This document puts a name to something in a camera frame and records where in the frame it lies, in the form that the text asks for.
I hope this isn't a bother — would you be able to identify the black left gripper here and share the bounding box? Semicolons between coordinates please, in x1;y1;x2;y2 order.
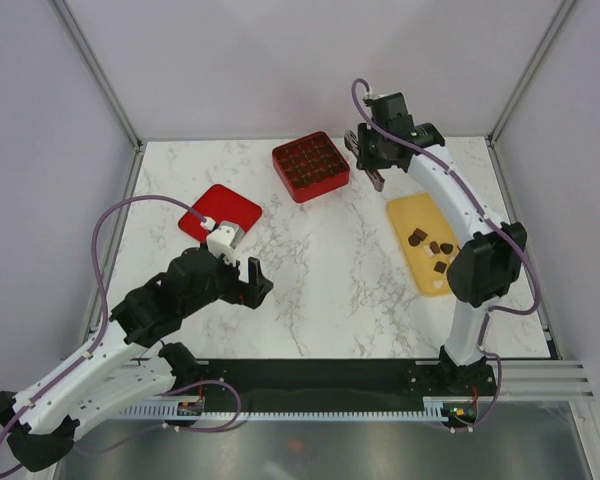
182;248;273;317

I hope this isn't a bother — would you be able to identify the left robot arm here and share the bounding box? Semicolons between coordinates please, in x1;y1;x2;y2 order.
0;246;273;472

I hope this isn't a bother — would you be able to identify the red compartment chocolate box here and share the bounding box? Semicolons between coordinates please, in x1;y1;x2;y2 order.
272;131;350;204

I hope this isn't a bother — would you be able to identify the brown square chocolate left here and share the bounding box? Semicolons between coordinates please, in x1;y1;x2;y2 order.
413;228;428;240

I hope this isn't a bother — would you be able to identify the dark round chocolate left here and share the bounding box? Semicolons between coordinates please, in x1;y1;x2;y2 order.
408;235;421;247

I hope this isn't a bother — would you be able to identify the red box lid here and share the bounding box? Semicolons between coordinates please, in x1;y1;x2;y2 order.
178;184;262;242

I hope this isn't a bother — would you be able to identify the yellow tray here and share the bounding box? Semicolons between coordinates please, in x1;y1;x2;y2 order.
386;193;459;297

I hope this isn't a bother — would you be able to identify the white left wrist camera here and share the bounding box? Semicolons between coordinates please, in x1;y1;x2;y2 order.
206;221;245;260

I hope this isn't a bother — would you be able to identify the white slotted cable duct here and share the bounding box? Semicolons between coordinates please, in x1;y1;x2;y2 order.
114;398;477;423

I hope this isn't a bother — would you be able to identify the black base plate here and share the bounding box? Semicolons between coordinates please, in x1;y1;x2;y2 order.
195;359;496;413

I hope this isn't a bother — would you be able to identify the aluminium frame right post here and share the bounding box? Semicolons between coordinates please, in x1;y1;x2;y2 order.
485;0;579;148

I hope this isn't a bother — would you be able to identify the aluminium frame post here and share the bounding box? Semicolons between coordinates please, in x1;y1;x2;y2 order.
49;0;143;152
485;0;579;148

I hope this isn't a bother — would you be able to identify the aluminium front rail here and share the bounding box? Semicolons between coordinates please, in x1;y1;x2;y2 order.
499;359;593;402

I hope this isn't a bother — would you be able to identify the aluminium frame left post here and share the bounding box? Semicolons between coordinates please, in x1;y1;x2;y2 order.
49;0;143;152

